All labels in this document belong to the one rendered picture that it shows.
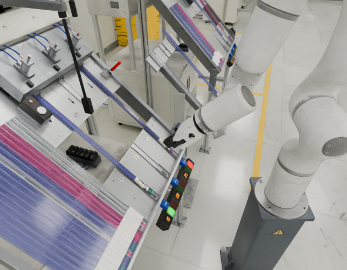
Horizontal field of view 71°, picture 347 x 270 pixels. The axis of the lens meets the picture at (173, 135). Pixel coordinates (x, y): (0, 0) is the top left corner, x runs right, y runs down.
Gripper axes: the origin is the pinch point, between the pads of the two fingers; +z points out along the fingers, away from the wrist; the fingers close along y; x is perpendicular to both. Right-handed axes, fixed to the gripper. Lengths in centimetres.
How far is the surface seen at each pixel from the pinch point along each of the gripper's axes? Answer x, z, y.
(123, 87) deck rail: 23.7, 15.0, 19.0
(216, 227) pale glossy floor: -78, 51, 27
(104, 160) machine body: 5.9, 45.5, 6.4
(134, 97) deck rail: 17.7, 14.3, 19.0
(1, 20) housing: 60, 9, -4
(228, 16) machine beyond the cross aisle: -18, 86, 451
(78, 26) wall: 115, 163, 201
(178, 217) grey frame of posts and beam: -57, 64, 22
